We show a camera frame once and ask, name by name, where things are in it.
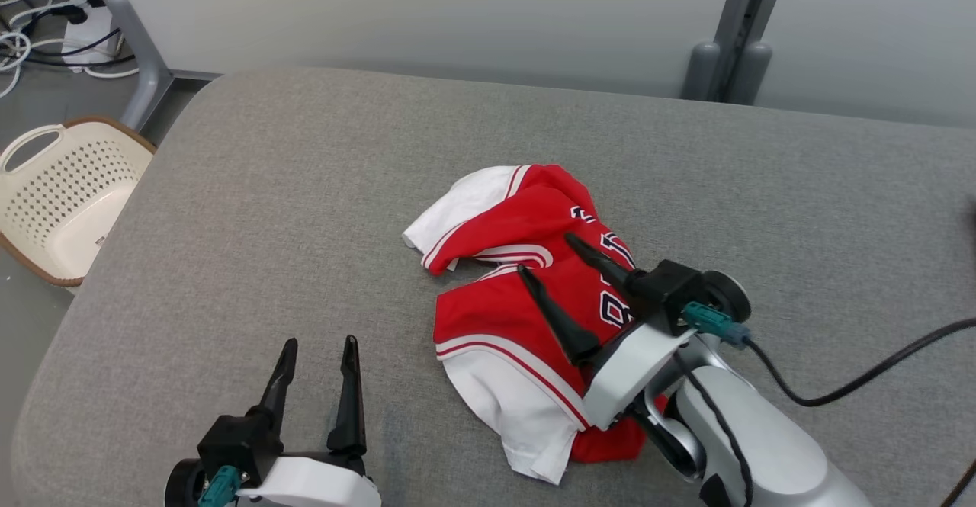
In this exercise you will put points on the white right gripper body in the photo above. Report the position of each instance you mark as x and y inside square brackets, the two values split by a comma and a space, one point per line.
[629, 370]

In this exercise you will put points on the cream perforated laundry basket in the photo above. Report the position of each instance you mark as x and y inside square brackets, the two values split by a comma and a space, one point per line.
[69, 202]

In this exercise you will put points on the red white basketball jersey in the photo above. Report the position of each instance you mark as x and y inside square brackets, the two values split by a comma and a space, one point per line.
[496, 316]

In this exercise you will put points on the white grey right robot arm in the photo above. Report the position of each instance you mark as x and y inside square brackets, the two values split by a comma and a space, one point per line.
[762, 438]

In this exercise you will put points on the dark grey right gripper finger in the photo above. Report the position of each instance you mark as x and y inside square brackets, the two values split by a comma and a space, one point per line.
[606, 263]
[560, 324]

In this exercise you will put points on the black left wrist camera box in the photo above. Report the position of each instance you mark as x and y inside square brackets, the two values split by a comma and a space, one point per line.
[240, 438]

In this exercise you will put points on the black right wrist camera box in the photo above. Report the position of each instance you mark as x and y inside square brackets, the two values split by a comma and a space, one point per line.
[667, 290]

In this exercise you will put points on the grey metal partition post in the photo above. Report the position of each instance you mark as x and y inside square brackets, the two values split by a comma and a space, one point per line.
[736, 27]

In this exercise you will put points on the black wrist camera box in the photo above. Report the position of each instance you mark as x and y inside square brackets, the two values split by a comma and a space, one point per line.
[240, 438]
[667, 290]

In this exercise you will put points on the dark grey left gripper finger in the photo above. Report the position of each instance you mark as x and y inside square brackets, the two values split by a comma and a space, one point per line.
[278, 389]
[349, 408]

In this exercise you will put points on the grey metal desk leg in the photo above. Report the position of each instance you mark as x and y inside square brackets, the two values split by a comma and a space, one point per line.
[137, 49]

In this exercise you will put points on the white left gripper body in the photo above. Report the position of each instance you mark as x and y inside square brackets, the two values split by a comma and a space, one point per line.
[313, 484]

